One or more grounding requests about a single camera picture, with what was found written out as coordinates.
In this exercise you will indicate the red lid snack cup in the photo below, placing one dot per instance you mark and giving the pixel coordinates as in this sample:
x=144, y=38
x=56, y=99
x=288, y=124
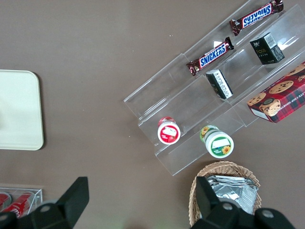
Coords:
x=168, y=133

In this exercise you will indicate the clear acrylic step display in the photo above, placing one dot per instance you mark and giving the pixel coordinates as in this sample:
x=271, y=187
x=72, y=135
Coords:
x=190, y=105

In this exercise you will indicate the green lid snack cup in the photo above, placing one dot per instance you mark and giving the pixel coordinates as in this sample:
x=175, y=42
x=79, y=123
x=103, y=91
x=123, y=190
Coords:
x=219, y=144

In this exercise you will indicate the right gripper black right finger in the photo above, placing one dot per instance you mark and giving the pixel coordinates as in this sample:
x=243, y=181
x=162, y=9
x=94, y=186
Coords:
x=209, y=205

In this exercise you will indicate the Snickers chocolate bar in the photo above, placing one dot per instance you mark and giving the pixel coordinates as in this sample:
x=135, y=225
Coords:
x=210, y=56
x=257, y=15

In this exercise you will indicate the cream plastic serving tray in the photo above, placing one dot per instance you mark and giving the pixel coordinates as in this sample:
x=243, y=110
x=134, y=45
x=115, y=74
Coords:
x=19, y=109

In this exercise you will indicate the small black carton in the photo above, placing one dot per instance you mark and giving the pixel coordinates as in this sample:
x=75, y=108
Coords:
x=220, y=83
x=267, y=48

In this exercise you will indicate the silver foil container stack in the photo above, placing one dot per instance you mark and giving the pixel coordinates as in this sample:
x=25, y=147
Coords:
x=238, y=193

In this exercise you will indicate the clear acrylic bottle rack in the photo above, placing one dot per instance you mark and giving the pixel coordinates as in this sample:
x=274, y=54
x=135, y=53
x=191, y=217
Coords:
x=35, y=198

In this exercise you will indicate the red tartan cookie box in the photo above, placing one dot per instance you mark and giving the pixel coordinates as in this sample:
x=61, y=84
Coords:
x=281, y=95

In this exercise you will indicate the light tan wicker basket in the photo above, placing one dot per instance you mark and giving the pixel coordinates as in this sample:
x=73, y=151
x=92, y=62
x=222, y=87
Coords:
x=194, y=198

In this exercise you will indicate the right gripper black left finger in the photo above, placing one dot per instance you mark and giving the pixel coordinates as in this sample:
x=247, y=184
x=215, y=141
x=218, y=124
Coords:
x=71, y=202

